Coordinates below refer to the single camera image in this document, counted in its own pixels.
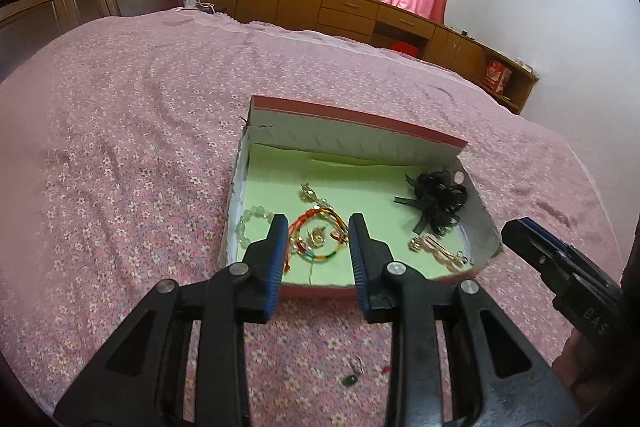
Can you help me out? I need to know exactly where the pink gold hair clip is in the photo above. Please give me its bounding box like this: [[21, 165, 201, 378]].
[[408, 234, 473, 272]]

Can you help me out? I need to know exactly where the black feather hair accessory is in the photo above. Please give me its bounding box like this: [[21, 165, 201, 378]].
[[394, 170, 468, 237]]

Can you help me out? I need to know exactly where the multicolour braided bracelet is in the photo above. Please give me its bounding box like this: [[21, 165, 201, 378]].
[[282, 204, 350, 273]]

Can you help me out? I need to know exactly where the pale green bead bracelet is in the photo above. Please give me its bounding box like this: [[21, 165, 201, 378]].
[[234, 204, 276, 251]]

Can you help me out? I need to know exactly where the gold green stone earring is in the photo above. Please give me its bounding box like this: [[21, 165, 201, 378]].
[[308, 227, 326, 249]]

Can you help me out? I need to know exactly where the right hand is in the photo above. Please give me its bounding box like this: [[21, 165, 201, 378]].
[[552, 329, 639, 419]]

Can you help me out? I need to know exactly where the long wooden cabinet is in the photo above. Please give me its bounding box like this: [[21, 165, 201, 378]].
[[202, 0, 538, 114]]

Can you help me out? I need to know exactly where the red box on shelf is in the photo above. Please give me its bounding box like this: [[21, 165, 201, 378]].
[[483, 60, 512, 94]]

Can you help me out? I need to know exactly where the red item in cabinet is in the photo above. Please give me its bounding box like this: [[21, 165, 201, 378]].
[[390, 40, 420, 57]]

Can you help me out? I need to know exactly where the red cardboard box green liner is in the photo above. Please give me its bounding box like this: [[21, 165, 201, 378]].
[[221, 95, 501, 281]]

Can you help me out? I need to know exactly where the pink floral bedspread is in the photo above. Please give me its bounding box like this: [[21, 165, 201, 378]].
[[1, 10, 625, 411]]

